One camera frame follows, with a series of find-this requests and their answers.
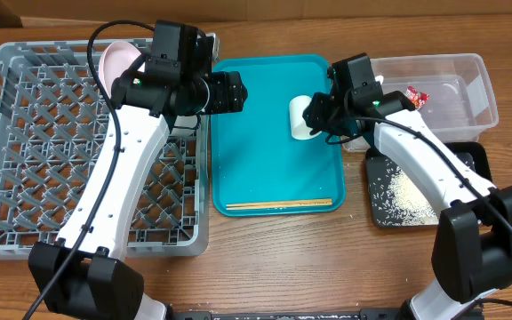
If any white paper cup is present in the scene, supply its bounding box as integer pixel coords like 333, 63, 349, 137
289, 95, 320, 140

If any grey-white shallow bowl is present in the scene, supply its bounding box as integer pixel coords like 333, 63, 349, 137
173, 115, 201, 131

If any red snack wrapper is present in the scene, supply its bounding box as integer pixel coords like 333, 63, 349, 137
404, 86, 429, 109

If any white rice pile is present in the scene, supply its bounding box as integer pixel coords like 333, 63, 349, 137
365, 156, 438, 228

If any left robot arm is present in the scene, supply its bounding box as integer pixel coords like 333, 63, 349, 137
28, 20, 248, 319

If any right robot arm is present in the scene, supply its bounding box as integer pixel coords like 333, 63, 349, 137
303, 53, 512, 319

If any clear plastic waste bin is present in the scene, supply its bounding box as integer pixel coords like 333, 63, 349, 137
340, 53, 500, 153

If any teal plastic serving tray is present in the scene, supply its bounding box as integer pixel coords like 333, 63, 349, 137
211, 54, 347, 217

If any upper wooden chopstick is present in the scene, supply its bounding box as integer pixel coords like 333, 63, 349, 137
227, 198, 332, 207

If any black rectangular tray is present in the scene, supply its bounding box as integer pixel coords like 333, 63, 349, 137
365, 141, 492, 228

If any grey plastic dish rack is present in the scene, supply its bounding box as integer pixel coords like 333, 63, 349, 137
0, 40, 209, 260

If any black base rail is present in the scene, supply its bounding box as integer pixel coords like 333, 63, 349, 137
166, 308, 415, 320

